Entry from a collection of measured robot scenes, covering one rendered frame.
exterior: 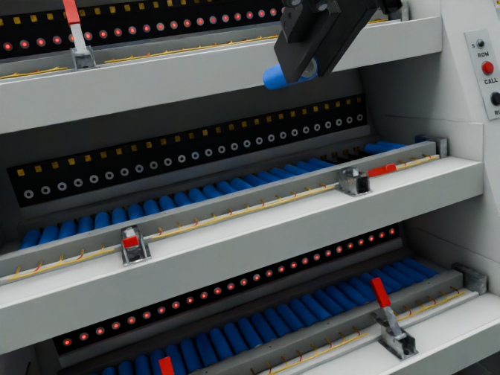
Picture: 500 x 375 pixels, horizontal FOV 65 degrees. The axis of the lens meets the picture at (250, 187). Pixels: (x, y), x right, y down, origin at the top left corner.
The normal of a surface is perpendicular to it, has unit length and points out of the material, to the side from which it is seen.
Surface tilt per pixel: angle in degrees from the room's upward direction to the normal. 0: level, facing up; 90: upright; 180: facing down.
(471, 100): 90
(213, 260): 109
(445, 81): 90
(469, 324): 19
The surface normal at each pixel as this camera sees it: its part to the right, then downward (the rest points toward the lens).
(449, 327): -0.16, -0.94
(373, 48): 0.34, 0.22
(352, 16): -0.93, 0.26
